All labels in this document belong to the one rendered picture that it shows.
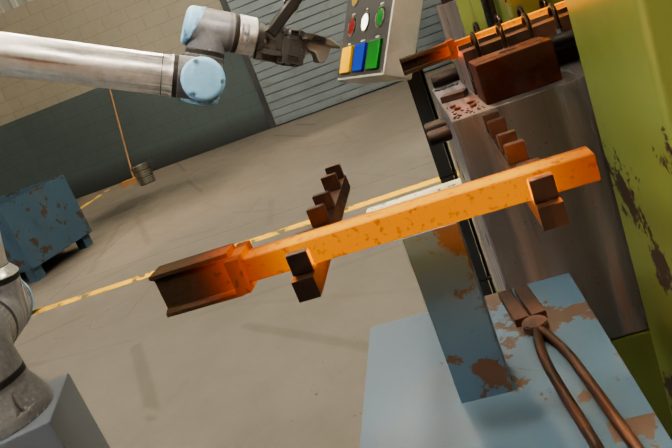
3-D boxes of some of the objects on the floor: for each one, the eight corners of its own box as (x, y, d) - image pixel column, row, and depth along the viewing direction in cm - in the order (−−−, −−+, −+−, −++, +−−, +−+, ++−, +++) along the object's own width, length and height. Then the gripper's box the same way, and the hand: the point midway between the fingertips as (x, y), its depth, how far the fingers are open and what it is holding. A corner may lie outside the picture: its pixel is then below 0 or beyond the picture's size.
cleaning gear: (103, 200, 861) (56, 103, 824) (135, 177, 973) (95, 91, 936) (153, 182, 848) (107, 83, 811) (180, 161, 960) (140, 73, 923)
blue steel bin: (-55, 306, 566) (-96, 238, 548) (10, 266, 638) (-24, 205, 620) (39, 281, 522) (-2, 205, 504) (97, 241, 594) (63, 174, 576)
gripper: (249, 59, 150) (330, 74, 157) (257, 57, 142) (342, 72, 149) (253, 24, 149) (334, 40, 157) (262, 19, 141) (347, 36, 148)
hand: (335, 43), depth 152 cm, fingers closed
